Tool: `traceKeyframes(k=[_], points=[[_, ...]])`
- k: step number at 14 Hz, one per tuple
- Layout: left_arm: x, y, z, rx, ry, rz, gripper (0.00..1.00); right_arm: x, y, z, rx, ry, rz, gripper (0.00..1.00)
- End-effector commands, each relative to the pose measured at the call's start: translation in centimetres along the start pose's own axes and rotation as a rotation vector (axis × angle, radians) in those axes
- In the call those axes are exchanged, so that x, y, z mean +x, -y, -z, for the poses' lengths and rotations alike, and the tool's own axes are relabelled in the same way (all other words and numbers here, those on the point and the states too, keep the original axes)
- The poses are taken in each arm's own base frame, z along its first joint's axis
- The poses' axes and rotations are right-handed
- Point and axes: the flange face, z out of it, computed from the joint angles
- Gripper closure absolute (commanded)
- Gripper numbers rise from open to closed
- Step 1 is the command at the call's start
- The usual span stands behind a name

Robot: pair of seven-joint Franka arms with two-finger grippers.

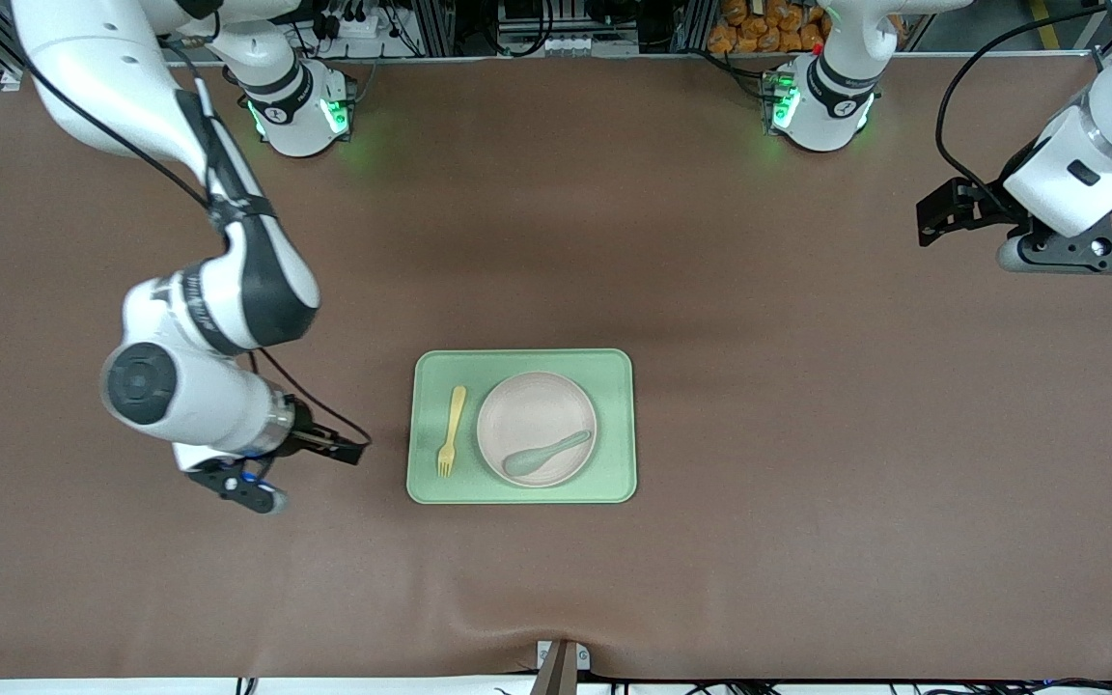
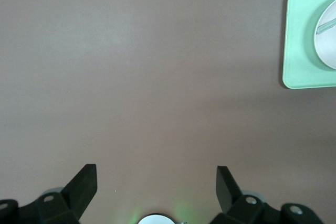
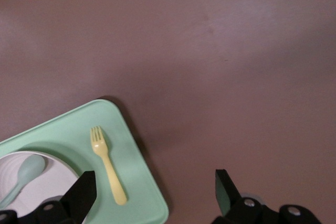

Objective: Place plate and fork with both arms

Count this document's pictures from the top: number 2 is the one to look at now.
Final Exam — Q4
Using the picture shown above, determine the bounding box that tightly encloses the pale green plastic spoon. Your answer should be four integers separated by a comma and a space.
317, 18, 336, 35

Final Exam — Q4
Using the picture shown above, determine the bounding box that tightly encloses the brown table mat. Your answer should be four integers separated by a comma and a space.
0, 0, 336, 224

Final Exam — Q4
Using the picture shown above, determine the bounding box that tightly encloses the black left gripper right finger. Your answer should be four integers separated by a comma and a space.
209, 165, 322, 224

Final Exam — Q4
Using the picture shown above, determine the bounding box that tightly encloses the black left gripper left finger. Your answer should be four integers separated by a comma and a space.
0, 163, 98, 224

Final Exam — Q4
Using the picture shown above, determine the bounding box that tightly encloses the round beige plate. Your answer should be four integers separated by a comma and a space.
313, 0, 336, 70

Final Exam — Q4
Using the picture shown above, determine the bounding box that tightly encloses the light green rectangular tray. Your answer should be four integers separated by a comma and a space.
282, 0, 336, 90

